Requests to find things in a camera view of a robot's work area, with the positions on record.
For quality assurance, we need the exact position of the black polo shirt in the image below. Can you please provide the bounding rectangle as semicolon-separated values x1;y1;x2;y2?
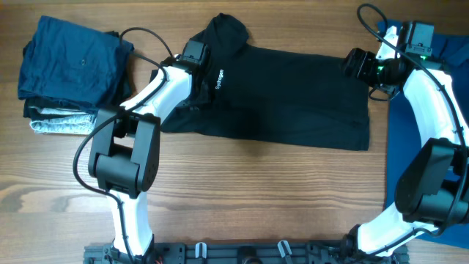
162;14;370;151

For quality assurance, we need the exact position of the folded light grey garment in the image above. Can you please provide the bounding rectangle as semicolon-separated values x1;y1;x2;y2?
24;106;96;135

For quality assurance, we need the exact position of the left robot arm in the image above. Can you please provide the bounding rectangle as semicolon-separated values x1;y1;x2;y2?
88;55;210;263

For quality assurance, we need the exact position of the folded navy blue shirt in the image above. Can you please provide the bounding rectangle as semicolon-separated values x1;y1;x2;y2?
17;15;135;114

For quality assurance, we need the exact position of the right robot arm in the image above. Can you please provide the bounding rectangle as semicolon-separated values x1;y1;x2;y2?
342;48;468;260

